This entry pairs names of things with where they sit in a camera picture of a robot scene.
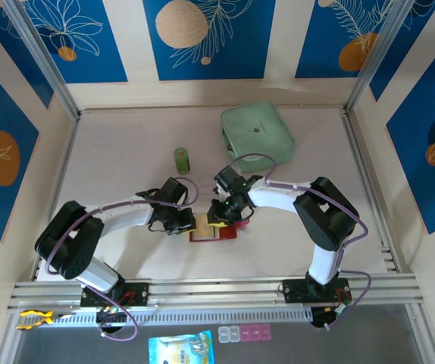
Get black cable connector block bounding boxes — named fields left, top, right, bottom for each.
left=95, top=307, right=130, bottom=337
left=310, top=306, right=342, bottom=330

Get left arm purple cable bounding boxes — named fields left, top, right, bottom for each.
left=44, top=176, right=200, bottom=341

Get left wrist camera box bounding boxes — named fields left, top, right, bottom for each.
left=158, top=177, right=189, bottom=206

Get red card holder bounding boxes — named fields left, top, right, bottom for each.
left=188, top=218, right=249, bottom=243

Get clear pill box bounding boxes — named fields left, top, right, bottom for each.
left=217, top=325, right=240, bottom=344

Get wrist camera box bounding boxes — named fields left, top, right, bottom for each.
left=158, top=177, right=189, bottom=206
left=212, top=165, right=242, bottom=195

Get pink pill box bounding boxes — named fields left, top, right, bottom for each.
left=239, top=324, right=271, bottom=343

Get blue printed packet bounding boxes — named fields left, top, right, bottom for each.
left=148, top=328, right=217, bottom=364

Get green cylindrical container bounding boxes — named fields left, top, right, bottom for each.
left=174, top=146, right=192, bottom=176

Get mint green zip pouch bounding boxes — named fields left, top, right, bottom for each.
left=220, top=99, right=296, bottom=174

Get yellow handled pliers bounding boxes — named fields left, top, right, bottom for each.
left=16, top=309, right=77, bottom=331

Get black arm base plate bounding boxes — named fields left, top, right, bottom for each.
left=80, top=282, right=150, bottom=308
left=282, top=278, right=353, bottom=305

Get gold credit card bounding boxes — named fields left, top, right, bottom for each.
left=196, top=215, right=215, bottom=239

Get aluminium mounting rail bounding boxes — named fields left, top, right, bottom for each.
left=7, top=275, right=425, bottom=312

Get aluminium frame post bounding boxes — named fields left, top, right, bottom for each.
left=344, top=0, right=418, bottom=115
left=3, top=0, right=81, bottom=121

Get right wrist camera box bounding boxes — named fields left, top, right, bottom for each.
left=212, top=165, right=242, bottom=195

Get grey slotted cable duct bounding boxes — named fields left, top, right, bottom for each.
left=56, top=306, right=314, bottom=328

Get aluminium side rail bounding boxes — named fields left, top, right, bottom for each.
left=340, top=108, right=402, bottom=274
left=31, top=113, right=81, bottom=281

